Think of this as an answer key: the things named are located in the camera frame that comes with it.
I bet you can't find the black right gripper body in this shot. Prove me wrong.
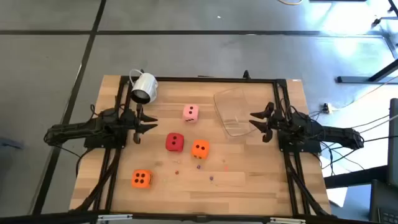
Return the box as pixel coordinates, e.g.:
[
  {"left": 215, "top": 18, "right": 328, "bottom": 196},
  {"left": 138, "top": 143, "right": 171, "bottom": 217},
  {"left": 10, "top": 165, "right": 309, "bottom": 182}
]
[{"left": 262, "top": 106, "right": 289, "bottom": 144}]

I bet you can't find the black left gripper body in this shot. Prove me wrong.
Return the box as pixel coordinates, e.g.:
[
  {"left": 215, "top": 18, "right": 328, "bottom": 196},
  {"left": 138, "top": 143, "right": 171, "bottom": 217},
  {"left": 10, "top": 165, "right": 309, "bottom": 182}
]
[{"left": 122, "top": 104, "right": 144, "bottom": 145}]

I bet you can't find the large red foam die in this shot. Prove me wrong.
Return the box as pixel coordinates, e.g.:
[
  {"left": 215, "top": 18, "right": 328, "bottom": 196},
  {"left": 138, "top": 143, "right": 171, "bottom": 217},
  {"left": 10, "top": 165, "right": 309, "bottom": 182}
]
[{"left": 165, "top": 132, "right": 185, "bottom": 152}]

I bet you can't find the large pink foam die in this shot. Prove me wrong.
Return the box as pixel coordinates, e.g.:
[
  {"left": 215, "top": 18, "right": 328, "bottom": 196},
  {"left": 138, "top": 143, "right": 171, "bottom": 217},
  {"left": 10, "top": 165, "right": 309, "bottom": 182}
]
[{"left": 182, "top": 104, "right": 200, "bottom": 123}]

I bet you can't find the white cylindrical projector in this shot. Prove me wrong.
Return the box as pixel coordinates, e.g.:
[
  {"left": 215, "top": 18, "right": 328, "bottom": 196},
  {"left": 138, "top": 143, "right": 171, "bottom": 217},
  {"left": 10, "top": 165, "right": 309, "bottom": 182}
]
[{"left": 129, "top": 68, "right": 159, "bottom": 105}]

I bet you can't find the clear plastic container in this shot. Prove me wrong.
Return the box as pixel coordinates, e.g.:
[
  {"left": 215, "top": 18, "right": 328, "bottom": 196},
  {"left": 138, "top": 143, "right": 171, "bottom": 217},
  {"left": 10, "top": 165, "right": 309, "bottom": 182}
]
[{"left": 213, "top": 86, "right": 265, "bottom": 138}]

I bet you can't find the black desk leg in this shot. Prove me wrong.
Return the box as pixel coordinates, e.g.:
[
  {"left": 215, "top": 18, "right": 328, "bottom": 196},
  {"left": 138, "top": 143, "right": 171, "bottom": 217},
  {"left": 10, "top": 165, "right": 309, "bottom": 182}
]
[
  {"left": 323, "top": 164, "right": 389, "bottom": 189},
  {"left": 337, "top": 58, "right": 398, "bottom": 85}
]

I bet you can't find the yellow extension cable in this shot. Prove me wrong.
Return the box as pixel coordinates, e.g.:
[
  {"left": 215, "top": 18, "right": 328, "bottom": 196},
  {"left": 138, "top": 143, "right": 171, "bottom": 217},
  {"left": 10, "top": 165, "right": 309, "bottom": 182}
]
[{"left": 329, "top": 76, "right": 398, "bottom": 110}]

